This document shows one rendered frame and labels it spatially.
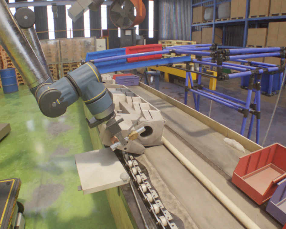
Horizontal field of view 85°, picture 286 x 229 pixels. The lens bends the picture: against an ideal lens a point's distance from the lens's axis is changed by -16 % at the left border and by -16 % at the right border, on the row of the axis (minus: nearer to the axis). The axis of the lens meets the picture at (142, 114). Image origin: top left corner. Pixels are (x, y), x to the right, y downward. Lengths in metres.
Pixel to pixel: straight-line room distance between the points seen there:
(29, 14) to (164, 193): 1.37
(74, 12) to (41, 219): 7.04
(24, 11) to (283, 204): 1.81
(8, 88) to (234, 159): 7.39
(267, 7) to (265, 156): 10.30
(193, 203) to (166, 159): 0.34
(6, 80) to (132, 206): 7.18
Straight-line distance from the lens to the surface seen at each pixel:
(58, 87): 0.70
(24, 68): 0.83
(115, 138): 0.92
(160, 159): 1.05
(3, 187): 1.77
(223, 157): 1.14
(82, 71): 0.72
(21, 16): 1.44
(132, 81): 2.80
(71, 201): 1.92
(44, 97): 0.68
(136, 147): 1.04
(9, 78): 7.60
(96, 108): 0.74
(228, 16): 12.81
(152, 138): 1.11
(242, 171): 0.96
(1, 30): 0.83
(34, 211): 1.96
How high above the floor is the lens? 1.34
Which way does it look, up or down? 21 degrees down
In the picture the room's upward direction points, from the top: straight up
